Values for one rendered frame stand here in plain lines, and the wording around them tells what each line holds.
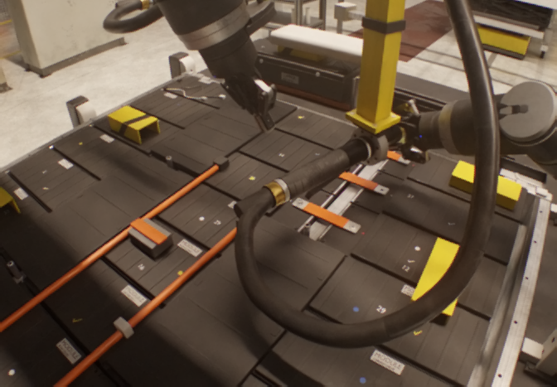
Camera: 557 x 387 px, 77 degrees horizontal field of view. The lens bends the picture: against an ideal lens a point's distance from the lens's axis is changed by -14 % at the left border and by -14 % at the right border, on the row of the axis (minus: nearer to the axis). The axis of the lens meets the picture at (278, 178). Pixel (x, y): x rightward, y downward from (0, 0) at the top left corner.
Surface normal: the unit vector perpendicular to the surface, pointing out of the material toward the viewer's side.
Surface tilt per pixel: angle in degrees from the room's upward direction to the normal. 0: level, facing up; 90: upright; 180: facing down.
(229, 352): 0
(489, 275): 0
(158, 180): 0
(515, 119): 57
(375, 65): 90
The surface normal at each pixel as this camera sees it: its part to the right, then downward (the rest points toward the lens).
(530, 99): -0.81, -0.28
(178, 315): -0.01, -0.79
